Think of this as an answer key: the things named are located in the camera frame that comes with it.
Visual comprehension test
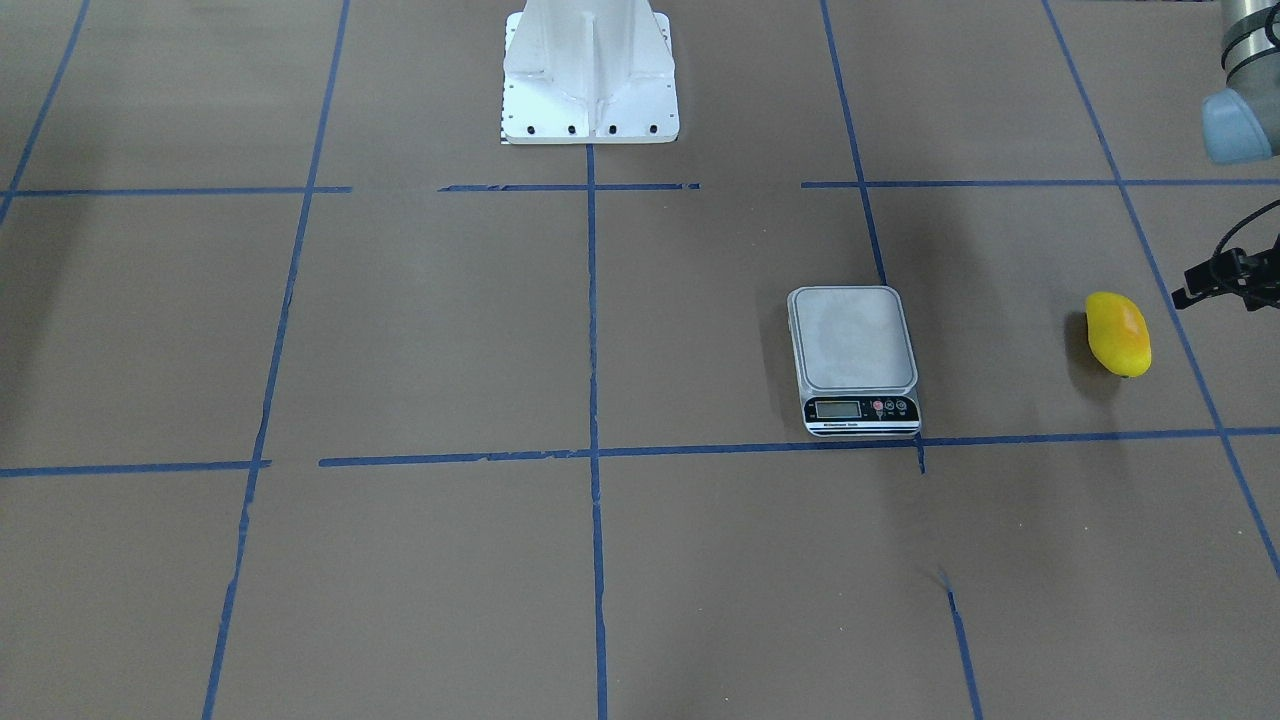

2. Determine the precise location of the yellow mango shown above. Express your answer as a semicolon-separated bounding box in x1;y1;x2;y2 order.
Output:
1085;291;1153;378

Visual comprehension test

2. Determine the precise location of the silver digital kitchen scale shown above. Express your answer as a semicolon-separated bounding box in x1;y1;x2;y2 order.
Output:
787;284;923;439

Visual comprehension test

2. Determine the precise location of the brown paper table cover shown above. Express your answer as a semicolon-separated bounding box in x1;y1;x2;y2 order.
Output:
3;1;1277;719

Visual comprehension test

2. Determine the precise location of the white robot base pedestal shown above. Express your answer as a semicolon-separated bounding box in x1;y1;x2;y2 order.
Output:
500;1;681;145

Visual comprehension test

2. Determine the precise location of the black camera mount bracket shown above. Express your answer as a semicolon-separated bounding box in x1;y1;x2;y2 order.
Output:
1171;240;1279;313

